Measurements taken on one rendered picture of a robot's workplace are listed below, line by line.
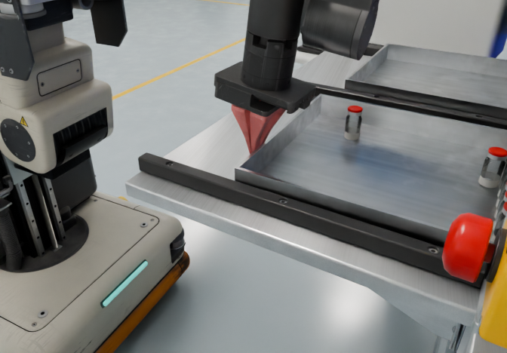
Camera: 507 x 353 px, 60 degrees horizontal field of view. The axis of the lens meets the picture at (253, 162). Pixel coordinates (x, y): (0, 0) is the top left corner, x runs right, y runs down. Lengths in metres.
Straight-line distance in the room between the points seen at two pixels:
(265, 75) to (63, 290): 0.99
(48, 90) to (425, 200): 0.81
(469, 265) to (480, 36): 1.07
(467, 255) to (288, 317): 1.29
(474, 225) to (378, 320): 1.31
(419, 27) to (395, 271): 1.00
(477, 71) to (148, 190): 0.70
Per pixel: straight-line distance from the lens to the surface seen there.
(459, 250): 0.28
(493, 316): 0.29
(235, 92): 0.50
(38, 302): 1.33
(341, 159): 0.60
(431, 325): 0.60
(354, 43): 0.44
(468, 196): 0.57
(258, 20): 0.47
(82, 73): 1.13
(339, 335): 1.52
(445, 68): 1.01
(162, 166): 0.55
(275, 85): 0.49
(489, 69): 1.00
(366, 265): 0.44
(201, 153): 0.61
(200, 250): 1.78
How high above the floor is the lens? 1.18
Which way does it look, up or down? 30 degrees down
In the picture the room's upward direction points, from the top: straight up
